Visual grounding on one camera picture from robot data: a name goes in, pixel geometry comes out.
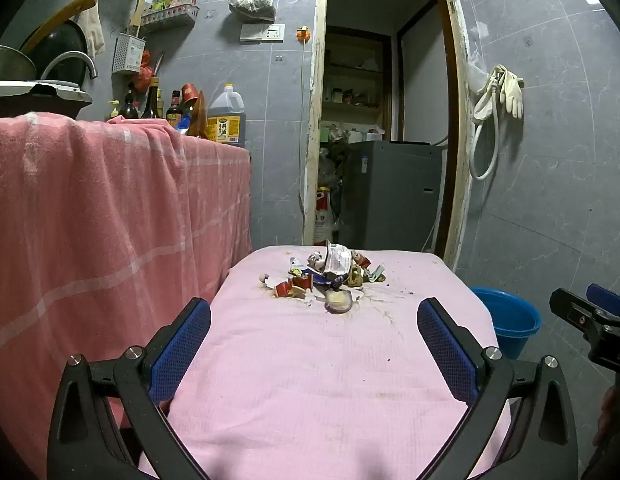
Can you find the wall spice rack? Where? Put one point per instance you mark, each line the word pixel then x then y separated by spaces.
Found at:
pixel 170 15

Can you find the wooden spatula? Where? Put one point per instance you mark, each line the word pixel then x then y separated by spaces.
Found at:
pixel 137 15

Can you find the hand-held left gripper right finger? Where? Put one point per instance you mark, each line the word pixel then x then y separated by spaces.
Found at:
pixel 447 355

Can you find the red and white sack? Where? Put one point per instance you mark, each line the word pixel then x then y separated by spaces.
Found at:
pixel 324 220

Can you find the short dark bottle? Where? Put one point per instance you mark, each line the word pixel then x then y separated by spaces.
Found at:
pixel 128 107

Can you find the blue plastic bucket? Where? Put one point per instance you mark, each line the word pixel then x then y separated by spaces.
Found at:
pixel 510 320

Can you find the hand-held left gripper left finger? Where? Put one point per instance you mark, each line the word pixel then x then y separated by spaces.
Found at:
pixel 182 352

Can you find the metal pot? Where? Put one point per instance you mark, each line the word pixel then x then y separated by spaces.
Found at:
pixel 10 65

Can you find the dark bottle with yellow label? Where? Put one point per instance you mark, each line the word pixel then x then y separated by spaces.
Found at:
pixel 174 110

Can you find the orange wall hook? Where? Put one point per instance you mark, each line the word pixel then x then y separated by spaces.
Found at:
pixel 302 34

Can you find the tall dark sauce bottle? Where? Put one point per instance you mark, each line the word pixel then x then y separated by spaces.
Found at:
pixel 151 105

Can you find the beige cloth glove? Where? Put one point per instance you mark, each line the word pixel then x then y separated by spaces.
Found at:
pixel 92 30

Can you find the red plastic bag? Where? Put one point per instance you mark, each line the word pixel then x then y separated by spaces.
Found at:
pixel 144 77

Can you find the pile of wrappers and scraps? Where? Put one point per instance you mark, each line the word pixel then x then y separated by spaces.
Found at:
pixel 335 265

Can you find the white rubber glove pair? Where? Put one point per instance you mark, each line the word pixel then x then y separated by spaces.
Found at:
pixel 512 95

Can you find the black wok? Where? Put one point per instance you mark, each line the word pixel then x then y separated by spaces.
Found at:
pixel 60 50

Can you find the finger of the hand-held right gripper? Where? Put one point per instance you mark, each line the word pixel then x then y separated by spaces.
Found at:
pixel 602 340
pixel 610 300

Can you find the light pink towel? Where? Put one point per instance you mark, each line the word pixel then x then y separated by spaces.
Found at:
pixel 300 360

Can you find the metal faucet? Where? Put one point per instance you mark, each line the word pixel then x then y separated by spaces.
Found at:
pixel 85 57

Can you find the person's right hand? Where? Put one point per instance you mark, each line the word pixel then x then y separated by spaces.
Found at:
pixel 612 415

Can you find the pink plaid cloth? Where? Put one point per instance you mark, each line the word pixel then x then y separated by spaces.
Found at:
pixel 90 220

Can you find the red paper cup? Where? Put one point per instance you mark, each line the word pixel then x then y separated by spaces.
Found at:
pixel 190 92

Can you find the wooden shelf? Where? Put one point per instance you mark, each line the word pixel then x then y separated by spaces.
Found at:
pixel 352 72

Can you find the yellow squeeze bottle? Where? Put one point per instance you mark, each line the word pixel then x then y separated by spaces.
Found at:
pixel 113 111

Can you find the cooking oil jug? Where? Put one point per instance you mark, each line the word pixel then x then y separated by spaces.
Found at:
pixel 225 127

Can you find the metal utensil holder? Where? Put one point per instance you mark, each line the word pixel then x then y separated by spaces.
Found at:
pixel 129 55

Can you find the white wall socket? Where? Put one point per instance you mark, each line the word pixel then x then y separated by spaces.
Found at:
pixel 262 33

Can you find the wooden door frame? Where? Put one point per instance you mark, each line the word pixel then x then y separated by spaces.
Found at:
pixel 312 110

